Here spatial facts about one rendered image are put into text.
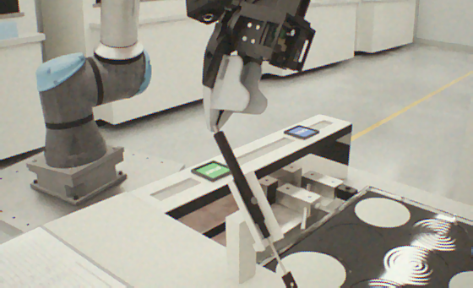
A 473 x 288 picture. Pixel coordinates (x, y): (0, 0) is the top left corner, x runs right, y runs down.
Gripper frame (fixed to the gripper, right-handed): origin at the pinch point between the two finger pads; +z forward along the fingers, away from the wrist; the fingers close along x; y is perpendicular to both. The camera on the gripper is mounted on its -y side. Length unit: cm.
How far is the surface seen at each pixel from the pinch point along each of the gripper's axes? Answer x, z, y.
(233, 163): -3.3, 2.7, 7.2
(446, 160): 306, 3, -22
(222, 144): -3.9, 1.3, 5.6
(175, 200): 11.0, 15.7, -10.1
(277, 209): 31.6, 15.2, -3.4
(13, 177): 15, 38, -66
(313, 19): 436, -92, -247
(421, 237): 33.7, 8.5, 22.5
